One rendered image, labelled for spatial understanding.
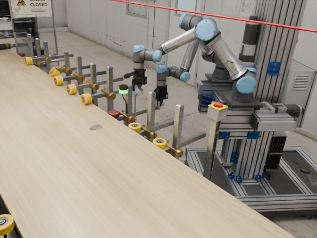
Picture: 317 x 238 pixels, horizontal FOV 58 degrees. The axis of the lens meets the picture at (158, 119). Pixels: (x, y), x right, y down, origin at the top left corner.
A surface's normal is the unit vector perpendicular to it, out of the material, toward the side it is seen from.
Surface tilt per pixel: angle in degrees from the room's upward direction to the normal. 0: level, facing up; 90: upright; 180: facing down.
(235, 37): 90
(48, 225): 0
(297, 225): 0
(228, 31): 90
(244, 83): 95
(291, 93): 90
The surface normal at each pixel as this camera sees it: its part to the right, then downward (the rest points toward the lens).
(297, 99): 0.11, 0.44
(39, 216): 0.05, -0.90
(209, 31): -0.34, 0.30
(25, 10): 0.65, 0.36
